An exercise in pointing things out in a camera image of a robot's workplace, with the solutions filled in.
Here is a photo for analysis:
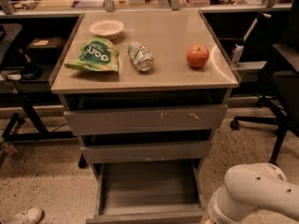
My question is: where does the black stand frame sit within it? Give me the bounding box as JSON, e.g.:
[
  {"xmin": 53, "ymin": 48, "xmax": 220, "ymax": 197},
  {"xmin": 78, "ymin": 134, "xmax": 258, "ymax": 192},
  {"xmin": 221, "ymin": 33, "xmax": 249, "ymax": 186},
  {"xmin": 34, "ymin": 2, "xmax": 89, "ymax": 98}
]
[{"xmin": 0, "ymin": 23, "xmax": 76, "ymax": 159}]

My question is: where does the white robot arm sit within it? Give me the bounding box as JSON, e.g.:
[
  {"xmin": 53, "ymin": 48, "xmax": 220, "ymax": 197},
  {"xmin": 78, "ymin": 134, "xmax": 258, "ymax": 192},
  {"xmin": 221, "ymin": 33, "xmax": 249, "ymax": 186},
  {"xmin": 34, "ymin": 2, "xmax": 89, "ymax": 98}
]
[{"xmin": 200, "ymin": 163, "xmax": 299, "ymax": 224}]

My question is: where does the grey drawer cabinet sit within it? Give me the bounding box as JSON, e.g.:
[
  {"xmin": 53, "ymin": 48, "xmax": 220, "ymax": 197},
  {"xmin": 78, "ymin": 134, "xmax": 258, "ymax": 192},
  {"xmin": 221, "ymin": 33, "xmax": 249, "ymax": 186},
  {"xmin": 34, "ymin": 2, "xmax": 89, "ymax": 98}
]
[{"xmin": 48, "ymin": 8, "xmax": 241, "ymax": 173}]

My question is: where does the white handled tool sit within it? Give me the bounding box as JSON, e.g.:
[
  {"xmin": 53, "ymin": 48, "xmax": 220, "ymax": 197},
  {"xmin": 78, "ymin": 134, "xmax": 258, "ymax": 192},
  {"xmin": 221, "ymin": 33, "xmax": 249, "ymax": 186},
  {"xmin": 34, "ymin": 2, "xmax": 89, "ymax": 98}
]
[{"xmin": 231, "ymin": 11, "xmax": 271, "ymax": 67}]

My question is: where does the black office chair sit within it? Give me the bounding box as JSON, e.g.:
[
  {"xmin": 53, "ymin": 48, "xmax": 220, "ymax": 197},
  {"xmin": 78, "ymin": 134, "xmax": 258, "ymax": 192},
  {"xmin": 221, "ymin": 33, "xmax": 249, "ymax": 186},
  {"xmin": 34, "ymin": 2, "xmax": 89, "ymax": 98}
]
[{"xmin": 230, "ymin": 0, "xmax": 299, "ymax": 164}]

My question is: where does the grey bottom drawer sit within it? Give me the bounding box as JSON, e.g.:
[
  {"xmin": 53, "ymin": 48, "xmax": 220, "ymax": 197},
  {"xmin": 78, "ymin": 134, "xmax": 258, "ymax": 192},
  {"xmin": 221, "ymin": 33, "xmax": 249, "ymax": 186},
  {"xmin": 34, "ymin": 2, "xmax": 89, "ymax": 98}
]
[{"xmin": 86, "ymin": 160, "xmax": 206, "ymax": 224}]

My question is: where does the green chip bag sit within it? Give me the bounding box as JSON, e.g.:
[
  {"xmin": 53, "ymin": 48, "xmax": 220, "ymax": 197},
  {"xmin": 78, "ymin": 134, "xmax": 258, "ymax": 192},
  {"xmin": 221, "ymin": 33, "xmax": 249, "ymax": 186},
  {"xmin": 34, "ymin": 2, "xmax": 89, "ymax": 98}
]
[{"xmin": 64, "ymin": 37, "xmax": 119, "ymax": 72}]

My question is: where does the crushed soda can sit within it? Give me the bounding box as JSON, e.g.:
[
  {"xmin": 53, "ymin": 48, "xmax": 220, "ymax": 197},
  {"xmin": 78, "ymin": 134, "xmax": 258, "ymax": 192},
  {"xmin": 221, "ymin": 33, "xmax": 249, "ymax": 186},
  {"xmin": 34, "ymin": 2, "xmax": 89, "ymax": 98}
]
[{"xmin": 127, "ymin": 42, "xmax": 153, "ymax": 72}]

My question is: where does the white sneaker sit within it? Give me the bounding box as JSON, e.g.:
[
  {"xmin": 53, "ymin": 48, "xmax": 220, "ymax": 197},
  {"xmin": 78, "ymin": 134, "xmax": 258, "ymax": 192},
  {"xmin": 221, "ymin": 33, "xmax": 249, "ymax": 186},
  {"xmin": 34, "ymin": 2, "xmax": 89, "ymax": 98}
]
[{"xmin": 0, "ymin": 207, "xmax": 44, "ymax": 224}]

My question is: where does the grey middle drawer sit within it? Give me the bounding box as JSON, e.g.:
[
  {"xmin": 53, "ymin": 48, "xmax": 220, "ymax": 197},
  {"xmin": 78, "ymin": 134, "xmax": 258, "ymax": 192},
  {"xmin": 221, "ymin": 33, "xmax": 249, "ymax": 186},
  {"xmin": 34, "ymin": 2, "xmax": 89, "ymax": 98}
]
[{"xmin": 80, "ymin": 130, "xmax": 212, "ymax": 164}]

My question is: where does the red apple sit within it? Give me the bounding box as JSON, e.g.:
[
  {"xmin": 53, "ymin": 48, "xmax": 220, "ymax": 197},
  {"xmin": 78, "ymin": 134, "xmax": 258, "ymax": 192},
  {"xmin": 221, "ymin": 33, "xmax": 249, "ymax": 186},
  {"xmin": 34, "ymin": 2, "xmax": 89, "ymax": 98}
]
[{"xmin": 186, "ymin": 45, "xmax": 209, "ymax": 68}]

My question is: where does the grey drawer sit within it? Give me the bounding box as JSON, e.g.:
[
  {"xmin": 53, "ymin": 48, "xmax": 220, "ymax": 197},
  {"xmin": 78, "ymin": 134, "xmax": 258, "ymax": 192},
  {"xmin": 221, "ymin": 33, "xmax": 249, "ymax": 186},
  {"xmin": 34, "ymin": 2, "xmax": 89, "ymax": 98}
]
[
  {"xmin": 64, "ymin": 94, "xmax": 227, "ymax": 135},
  {"xmin": 80, "ymin": 130, "xmax": 212, "ymax": 164},
  {"xmin": 86, "ymin": 160, "xmax": 206, "ymax": 224}
]

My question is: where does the white paper bowl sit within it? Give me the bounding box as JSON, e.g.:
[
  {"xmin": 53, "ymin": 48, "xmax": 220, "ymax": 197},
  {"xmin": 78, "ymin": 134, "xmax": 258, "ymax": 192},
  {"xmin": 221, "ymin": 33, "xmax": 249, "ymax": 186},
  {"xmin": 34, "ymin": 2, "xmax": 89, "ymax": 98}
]
[{"xmin": 89, "ymin": 20, "xmax": 124, "ymax": 40}]

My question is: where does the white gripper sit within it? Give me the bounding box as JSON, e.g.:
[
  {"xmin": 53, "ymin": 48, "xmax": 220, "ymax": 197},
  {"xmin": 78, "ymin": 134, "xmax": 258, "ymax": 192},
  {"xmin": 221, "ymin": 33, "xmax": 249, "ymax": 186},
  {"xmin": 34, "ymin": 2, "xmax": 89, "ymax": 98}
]
[{"xmin": 200, "ymin": 188, "xmax": 238, "ymax": 224}]

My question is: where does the black box with label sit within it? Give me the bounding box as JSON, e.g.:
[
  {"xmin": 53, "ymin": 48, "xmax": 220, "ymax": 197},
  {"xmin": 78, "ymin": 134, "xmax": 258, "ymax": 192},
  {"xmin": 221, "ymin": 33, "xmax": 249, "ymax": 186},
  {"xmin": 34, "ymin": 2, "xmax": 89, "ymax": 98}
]
[{"xmin": 26, "ymin": 36, "xmax": 64, "ymax": 59}]

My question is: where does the grey top drawer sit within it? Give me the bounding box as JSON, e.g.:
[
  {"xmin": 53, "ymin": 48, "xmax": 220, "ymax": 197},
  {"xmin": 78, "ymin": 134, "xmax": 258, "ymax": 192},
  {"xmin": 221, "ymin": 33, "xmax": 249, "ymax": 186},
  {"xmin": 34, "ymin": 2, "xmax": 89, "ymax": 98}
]
[{"xmin": 64, "ymin": 94, "xmax": 227, "ymax": 135}]

